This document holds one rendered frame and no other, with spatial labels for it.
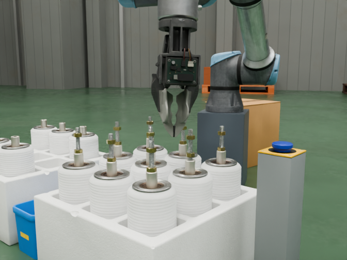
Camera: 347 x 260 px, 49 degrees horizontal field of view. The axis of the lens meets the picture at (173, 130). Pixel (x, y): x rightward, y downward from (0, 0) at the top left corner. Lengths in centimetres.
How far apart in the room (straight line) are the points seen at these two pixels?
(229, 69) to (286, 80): 618
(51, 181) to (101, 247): 43
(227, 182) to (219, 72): 67
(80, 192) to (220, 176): 32
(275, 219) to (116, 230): 31
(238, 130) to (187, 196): 70
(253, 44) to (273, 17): 634
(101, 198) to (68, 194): 12
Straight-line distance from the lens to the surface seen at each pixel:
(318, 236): 119
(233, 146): 146
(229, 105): 146
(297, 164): 77
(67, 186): 89
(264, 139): 190
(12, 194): 111
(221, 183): 88
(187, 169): 81
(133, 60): 826
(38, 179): 114
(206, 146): 148
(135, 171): 87
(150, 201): 70
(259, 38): 133
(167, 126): 72
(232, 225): 86
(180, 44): 67
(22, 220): 106
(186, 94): 71
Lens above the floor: 48
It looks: 10 degrees down
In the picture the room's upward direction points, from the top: straight up
